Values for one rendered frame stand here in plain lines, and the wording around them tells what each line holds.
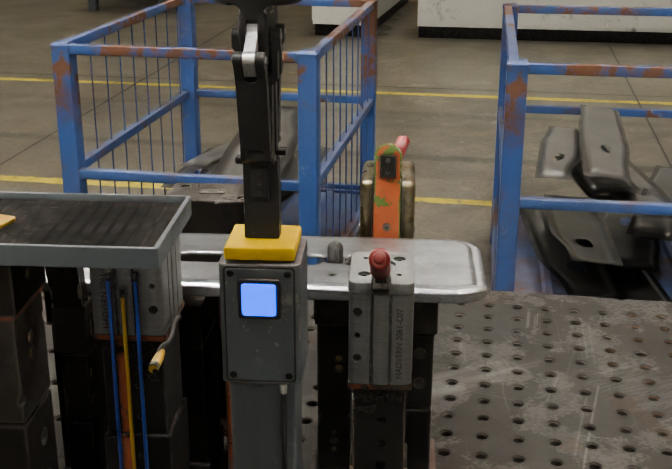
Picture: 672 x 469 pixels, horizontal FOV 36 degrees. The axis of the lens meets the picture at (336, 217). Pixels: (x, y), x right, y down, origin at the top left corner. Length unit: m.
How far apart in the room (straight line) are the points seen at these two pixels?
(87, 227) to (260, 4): 0.25
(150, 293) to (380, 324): 0.24
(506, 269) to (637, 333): 1.19
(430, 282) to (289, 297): 0.35
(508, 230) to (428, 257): 1.68
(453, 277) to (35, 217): 0.50
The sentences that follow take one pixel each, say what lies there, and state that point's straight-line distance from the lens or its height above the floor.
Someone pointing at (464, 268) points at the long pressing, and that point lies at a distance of 1.24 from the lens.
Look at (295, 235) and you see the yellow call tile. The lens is 0.89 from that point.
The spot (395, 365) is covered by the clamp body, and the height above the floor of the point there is 0.97.
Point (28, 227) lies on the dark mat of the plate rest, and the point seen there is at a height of 1.16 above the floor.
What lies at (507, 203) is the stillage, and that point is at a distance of 2.91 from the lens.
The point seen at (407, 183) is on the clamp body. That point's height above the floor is 1.06.
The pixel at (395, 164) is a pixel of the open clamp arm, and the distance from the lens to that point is 1.34.
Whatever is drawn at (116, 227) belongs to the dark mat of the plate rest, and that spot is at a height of 1.16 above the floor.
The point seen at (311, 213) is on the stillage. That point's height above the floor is 0.47.
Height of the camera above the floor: 1.46
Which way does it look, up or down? 19 degrees down
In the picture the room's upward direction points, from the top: straight up
